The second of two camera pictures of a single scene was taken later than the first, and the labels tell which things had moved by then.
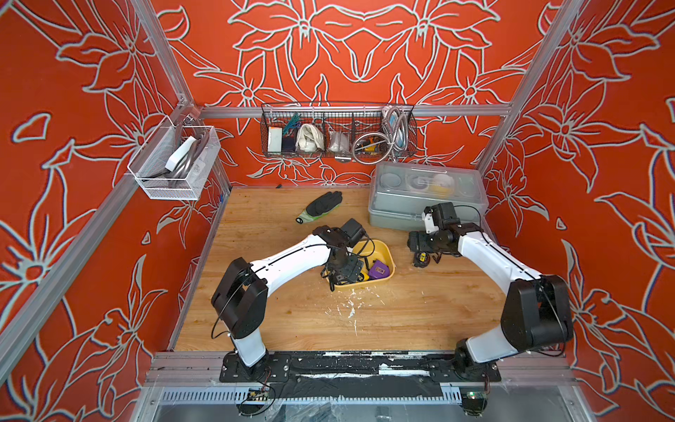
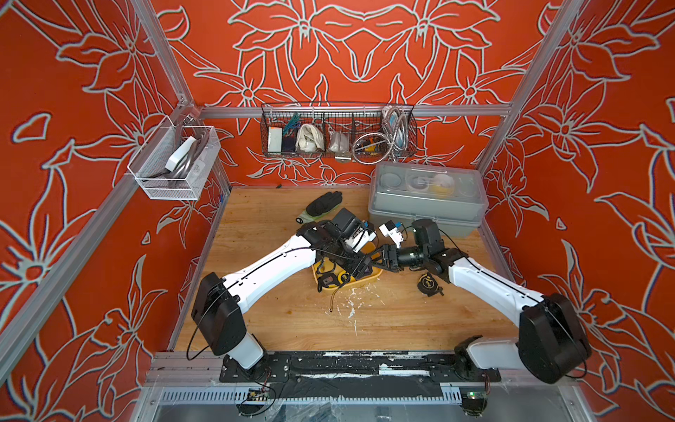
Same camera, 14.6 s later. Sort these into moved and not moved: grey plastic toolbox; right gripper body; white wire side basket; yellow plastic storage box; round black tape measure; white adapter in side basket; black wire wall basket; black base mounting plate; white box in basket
Moved: right gripper body; round black tape measure; yellow plastic storage box
Not moved: white wire side basket; white adapter in side basket; grey plastic toolbox; white box in basket; black base mounting plate; black wire wall basket
